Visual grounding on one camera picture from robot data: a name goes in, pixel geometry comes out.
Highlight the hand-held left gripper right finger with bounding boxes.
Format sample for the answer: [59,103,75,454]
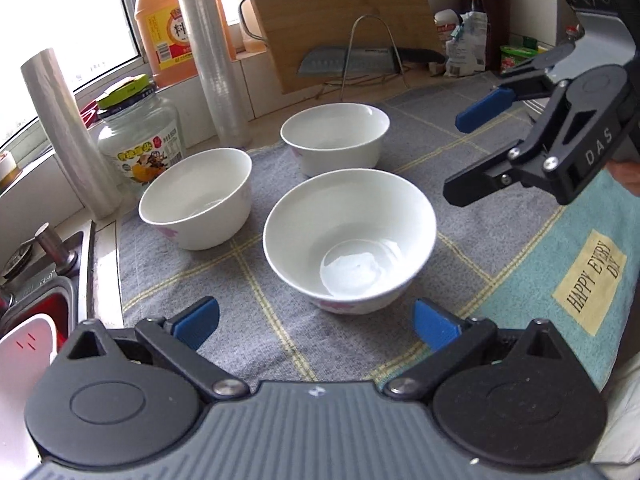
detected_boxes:
[382,297,566,402]

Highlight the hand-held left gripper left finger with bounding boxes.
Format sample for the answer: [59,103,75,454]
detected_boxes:
[67,296,251,403]

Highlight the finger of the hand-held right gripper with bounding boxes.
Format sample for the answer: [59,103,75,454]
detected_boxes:
[455,42,591,134]
[442,139,557,209]

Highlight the white bowl pink floral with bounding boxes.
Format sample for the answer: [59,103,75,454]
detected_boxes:
[138,148,252,251]
[263,169,437,315]
[280,103,391,179]

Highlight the green lid sauce jar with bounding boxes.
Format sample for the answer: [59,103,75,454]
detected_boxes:
[500,44,541,73]

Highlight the grey checked towel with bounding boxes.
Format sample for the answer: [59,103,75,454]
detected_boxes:
[120,72,640,396]

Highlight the white crumpled food bag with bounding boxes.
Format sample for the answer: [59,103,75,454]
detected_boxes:
[444,10,489,78]

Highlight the red and white packet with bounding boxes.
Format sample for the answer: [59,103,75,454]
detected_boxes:
[433,9,463,41]

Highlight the dark red knife block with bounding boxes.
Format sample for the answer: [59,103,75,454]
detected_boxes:
[482,0,513,51]

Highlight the steel sink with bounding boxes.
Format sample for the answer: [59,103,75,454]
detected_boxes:
[0,220,96,361]

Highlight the sink faucet knob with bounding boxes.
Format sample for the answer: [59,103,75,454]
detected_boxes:
[2,225,81,281]

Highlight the red basin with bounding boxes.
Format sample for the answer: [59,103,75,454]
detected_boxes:
[0,280,76,331]

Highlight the bamboo cutting board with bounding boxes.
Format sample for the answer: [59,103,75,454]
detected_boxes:
[236,0,447,95]

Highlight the white plastic container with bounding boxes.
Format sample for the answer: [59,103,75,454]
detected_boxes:
[0,314,63,480]

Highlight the glass jar green lid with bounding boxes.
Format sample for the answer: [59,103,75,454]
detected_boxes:
[96,74,187,196]

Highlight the clear plastic bag roll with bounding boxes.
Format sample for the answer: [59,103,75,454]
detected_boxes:
[21,48,123,220]
[169,0,252,150]

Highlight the orange oil jug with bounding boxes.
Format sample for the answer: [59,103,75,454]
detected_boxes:
[135,0,236,88]

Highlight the metal wire rack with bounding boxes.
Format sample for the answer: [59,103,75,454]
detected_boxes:
[317,14,408,102]

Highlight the black-handled kitchen knife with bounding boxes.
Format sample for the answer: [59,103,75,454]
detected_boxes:
[297,45,447,78]

